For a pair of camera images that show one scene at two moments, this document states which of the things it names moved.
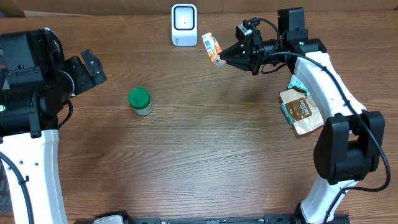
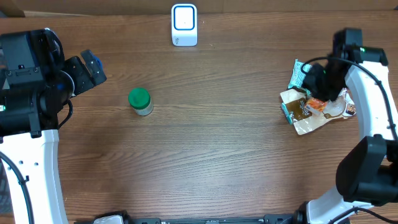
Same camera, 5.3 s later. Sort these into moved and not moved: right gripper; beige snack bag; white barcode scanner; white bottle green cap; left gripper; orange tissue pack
Moved: orange tissue pack; right gripper
Not moved: white barcode scanner; left gripper; white bottle green cap; beige snack bag
